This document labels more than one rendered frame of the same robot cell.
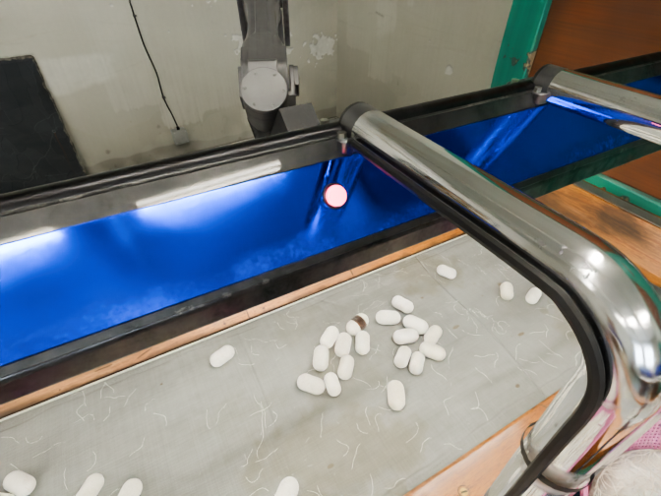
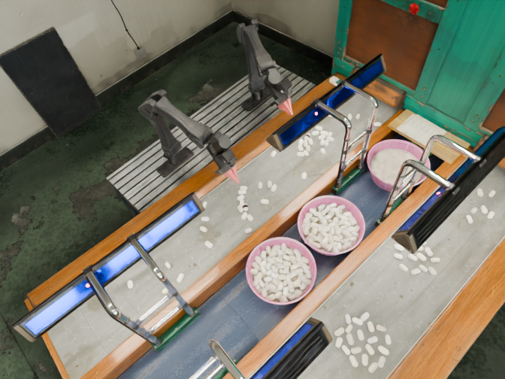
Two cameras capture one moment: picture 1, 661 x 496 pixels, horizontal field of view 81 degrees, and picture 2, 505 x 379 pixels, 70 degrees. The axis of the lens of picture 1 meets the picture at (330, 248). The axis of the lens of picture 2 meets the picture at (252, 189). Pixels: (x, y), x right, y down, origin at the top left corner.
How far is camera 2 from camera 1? 122 cm
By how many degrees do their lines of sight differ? 16
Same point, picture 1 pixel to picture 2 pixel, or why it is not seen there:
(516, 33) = (341, 22)
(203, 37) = not seen: outside the picture
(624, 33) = (373, 28)
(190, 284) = (302, 129)
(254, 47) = (260, 57)
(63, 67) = (70, 28)
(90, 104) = (87, 48)
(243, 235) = (306, 122)
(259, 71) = (272, 72)
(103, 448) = (255, 179)
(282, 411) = (295, 162)
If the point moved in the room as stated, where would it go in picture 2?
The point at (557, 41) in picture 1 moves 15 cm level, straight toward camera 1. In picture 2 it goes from (355, 25) to (351, 44)
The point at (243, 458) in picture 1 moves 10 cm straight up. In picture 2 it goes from (290, 173) to (290, 159)
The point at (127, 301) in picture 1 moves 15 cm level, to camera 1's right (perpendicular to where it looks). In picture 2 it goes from (297, 132) to (336, 123)
